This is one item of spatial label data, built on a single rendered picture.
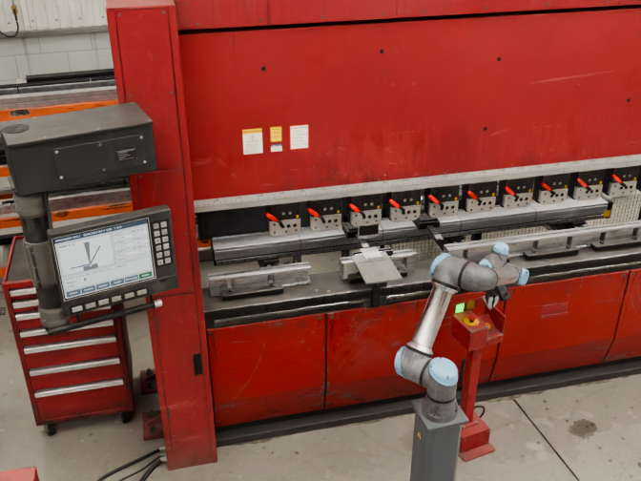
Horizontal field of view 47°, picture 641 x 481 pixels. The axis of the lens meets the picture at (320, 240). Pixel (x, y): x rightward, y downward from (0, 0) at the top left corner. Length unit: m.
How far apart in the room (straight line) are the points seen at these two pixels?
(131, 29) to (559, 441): 2.98
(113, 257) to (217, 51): 0.95
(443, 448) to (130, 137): 1.74
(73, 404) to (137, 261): 1.42
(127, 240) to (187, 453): 1.45
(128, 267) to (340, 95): 1.18
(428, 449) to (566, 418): 1.43
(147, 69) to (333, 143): 0.93
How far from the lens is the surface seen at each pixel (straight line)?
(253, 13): 3.14
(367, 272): 3.58
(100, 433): 4.32
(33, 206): 2.89
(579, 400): 4.60
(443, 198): 3.70
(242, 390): 3.88
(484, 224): 4.23
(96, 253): 2.89
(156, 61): 2.95
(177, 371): 3.62
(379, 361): 3.97
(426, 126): 3.51
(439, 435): 3.14
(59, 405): 4.20
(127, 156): 2.78
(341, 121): 3.37
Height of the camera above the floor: 2.87
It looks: 29 degrees down
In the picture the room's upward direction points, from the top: straight up
